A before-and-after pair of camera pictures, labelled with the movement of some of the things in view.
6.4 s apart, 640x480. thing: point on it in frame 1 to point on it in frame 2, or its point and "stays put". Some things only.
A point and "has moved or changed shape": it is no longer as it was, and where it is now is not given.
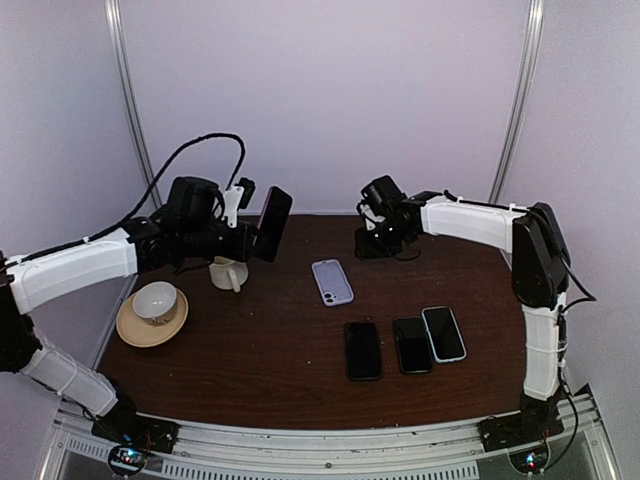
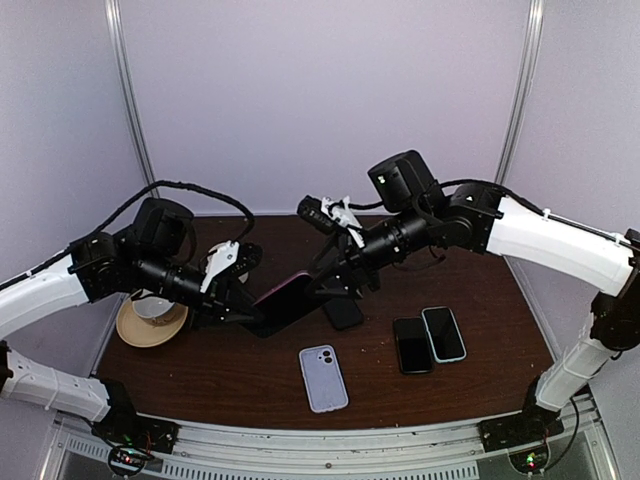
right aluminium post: (527, 61) stays put
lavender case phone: (332, 282) has moved or changed shape
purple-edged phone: (363, 351) to (343, 313)
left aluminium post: (115, 14) stays put
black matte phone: (364, 360) to (343, 313)
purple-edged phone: (272, 223) to (289, 302)
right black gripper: (365, 249) to (349, 256)
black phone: (413, 344) stays put
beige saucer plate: (144, 334) stays put
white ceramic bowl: (155, 302) stays put
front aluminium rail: (582, 452) stays put
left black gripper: (245, 248) to (219, 298)
